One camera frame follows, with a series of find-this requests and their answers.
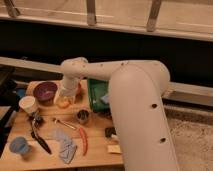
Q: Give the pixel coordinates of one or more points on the black handled utensil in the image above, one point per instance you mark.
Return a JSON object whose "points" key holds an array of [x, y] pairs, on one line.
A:
{"points": [[39, 139]]}

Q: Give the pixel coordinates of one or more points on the white stick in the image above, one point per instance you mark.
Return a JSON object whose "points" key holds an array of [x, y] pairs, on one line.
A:
{"points": [[114, 136]]}

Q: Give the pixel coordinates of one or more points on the pine cone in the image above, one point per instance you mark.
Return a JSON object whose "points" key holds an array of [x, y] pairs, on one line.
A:
{"points": [[105, 114]]}

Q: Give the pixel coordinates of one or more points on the purple bowl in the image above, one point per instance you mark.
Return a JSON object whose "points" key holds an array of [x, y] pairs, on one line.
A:
{"points": [[45, 91]]}

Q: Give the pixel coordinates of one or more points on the yellow handled brush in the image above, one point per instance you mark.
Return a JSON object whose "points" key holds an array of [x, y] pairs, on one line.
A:
{"points": [[115, 149]]}

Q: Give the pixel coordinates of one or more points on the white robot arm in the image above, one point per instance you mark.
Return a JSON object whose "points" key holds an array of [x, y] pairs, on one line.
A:
{"points": [[135, 89]]}

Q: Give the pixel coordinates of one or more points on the small orange apple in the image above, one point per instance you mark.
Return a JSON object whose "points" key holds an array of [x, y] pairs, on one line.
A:
{"points": [[63, 103]]}

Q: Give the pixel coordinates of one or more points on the green plastic tray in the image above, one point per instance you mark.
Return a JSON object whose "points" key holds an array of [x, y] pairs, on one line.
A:
{"points": [[96, 90]]}

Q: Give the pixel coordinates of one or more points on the blue sponge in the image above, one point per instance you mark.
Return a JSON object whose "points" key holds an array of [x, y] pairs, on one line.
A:
{"points": [[105, 99]]}

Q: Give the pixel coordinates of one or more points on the dark clip toy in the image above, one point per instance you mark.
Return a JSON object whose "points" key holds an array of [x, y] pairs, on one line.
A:
{"points": [[37, 120]]}

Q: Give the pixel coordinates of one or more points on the orange bowl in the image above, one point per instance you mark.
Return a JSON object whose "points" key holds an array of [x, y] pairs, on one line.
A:
{"points": [[79, 88]]}

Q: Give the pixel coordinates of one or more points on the small metal cup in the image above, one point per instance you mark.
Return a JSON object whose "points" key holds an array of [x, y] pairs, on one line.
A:
{"points": [[83, 116]]}

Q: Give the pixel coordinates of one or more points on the dark brown block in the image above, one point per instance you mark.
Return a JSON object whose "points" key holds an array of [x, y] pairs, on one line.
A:
{"points": [[109, 131]]}

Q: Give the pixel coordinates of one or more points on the blue plastic cup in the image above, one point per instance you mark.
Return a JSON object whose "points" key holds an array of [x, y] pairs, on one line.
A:
{"points": [[19, 145]]}

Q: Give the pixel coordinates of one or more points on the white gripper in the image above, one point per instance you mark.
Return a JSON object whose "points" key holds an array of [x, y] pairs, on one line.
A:
{"points": [[68, 87]]}

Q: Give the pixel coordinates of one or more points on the white plastic cup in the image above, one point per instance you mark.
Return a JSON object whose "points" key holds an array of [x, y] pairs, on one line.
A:
{"points": [[28, 104]]}

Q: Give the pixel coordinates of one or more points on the grey crumpled cloth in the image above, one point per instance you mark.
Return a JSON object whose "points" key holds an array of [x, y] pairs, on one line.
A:
{"points": [[67, 146]]}

